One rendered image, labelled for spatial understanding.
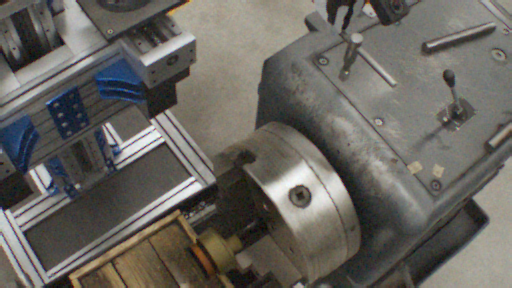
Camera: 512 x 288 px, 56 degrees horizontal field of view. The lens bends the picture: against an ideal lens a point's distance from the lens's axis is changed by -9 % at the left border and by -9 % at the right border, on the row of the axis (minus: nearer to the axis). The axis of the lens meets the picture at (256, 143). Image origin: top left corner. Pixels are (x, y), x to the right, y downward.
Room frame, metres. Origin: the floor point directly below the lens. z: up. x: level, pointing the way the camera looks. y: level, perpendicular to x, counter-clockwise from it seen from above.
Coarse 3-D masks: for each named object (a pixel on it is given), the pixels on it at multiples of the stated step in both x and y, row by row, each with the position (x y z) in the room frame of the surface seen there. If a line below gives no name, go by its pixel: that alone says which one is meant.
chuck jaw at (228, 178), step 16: (240, 160) 0.43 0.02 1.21; (224, 176) 0.40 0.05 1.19; (240, 176) 0.40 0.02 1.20; (224, 192) 0.38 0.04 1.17; (240, 192) 0.37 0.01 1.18; (224, 208) 0.35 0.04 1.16; (240, 208) 0.36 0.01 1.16; (256, 208) 0.37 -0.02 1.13; (224, 224) 0.33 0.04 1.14; (240, 224) 0.34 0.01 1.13
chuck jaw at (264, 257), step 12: (264, 240) 0.32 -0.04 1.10; (252, 252) 0.29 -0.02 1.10; (264, 252) 0.30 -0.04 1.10; (276, 252) 0.30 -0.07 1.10; (240, 264) 0.27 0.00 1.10; (252, 264) 0.27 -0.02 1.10; (264, 264) 0.27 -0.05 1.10; (276, 264) 0.28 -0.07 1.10; (288, 264) 0.28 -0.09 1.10; (264, 276) 0.26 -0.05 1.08; (276, 276) 0.25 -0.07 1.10; (288, 276) 0.26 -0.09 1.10; (300, 276) 0.26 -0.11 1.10
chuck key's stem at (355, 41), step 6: (354, 36) 0.58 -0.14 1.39; (360, 36) 0.58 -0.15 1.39; (348, 42) 0.58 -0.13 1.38; (354, 42) 0.57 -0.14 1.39; (360, 42) 0.57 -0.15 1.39; (348, 48) 0.58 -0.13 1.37; (354, 48) 0.57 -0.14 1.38; (348, 54) 0.57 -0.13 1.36; (354, 54) 0.57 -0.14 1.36; (348, 60) 0.57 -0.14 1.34; (354, 60) 0.57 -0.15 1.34; (348, 66) 0.57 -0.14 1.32; (342, 72) 0.58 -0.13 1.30; (348, 72) 0.58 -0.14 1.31; (342, 78) 0.57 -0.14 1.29
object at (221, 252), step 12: (204, 240) 0.30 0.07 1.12; (216, 240) 0.30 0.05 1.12; (228, 240) 0.31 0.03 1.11; (240, 240) 0.31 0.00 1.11; (192, 252) 0.27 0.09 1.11; (204, 252) 0.28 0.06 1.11; (216, 252) 0.28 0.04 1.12; (228, 252) 0.28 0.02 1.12; (240, 252) 0.29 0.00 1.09; (204, 264) 0.25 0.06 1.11; (216, 264) 0.26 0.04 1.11; (228, 264) 0.27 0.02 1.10; (204, 276) 0.24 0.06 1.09
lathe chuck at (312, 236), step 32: (224, 160) 0.44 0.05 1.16; (256, 160) 0.42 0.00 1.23; (288, 160) 0.42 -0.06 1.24; (256, 192) 0.37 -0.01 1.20; (288, 192) 0.36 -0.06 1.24; (320, 192) 0.37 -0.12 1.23; (288, 224) 0.31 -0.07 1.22; (320, 224) 0.33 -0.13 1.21; (288, 256) 0.29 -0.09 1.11; (320, 256) 0.28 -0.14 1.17
